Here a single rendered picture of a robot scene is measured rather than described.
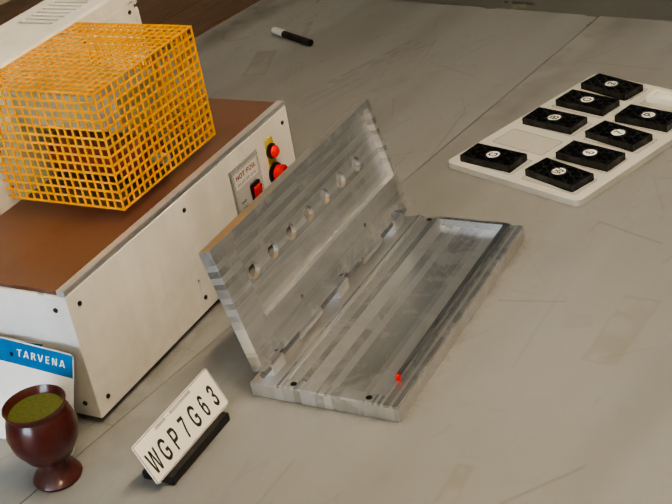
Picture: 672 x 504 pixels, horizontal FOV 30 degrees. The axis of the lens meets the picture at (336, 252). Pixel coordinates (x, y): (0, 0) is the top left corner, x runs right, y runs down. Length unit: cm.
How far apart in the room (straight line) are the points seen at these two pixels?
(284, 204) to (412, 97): 75
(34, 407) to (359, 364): 40
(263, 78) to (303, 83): 10
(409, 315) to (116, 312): 38
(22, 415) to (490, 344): 59
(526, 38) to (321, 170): 92
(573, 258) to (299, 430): 49
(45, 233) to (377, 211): 47
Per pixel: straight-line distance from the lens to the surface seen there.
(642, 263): 176
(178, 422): 152
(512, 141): 211
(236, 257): 154
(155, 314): 168
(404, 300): 169
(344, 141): 178
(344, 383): 156
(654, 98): 220
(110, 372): 162
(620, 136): 207
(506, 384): 155
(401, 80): 243
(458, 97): 232
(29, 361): 160
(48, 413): 150
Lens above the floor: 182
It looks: 29 degrees down
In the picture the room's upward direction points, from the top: 10 degrees counter-clockwise
